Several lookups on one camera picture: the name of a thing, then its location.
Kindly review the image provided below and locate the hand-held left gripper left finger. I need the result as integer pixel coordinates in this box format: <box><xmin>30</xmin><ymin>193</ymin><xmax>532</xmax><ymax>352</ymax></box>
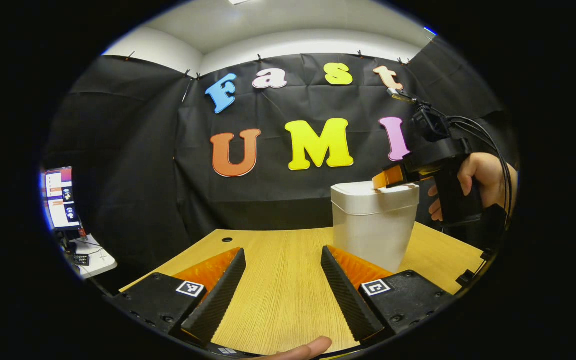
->
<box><xmin>110</xmin><ymin>247</ymin><xmax>247</xmax><ymax>346</ymax></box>

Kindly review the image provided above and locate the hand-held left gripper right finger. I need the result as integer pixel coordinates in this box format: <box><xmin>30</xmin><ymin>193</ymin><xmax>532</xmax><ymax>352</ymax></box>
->
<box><xmin>320</xmin><ymin>245</ymin><xmax>455</xmax><ymax>343</ymax></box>

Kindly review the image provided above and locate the white desktop garbage bin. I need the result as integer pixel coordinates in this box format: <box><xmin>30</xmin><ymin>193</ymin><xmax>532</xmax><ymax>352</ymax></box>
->
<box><xmin>330</xmin><ymin>181</ymin><xmax>420</xmax><ymax>273</ymax></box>

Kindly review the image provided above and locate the wooden desktop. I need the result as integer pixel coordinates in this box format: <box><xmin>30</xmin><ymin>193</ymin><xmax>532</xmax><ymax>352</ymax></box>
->
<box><xmin>118</xmin><ymin>222</ymin><xmax>486</xmax><ymax>357</ymax></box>

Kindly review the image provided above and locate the white side table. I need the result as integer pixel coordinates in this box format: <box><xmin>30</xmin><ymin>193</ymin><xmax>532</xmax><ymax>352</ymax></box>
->
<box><xmin>65</xmin><ymin>234</ymin><xmax>119</xmax><ymax>279</ymax></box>

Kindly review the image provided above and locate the black backdrop cloth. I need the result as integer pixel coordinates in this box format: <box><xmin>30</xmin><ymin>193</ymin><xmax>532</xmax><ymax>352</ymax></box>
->
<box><xmin>43</xmin><ymin>37</ymin><xmax>519</xmax><ymax>291</ymax></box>

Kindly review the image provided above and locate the computer monitor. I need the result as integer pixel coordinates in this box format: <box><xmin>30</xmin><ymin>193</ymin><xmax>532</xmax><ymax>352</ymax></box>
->
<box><xmin>42</xmin><ymin>166</ymin><xmax>83</xmax><ymax>232</ymax></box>

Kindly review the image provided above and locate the black cable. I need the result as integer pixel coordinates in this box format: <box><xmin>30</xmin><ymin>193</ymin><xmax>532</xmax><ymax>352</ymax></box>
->
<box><xmin>445</xmin><ymin>115</ymin><xmax>515</xmax><ymax>217</ymax></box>

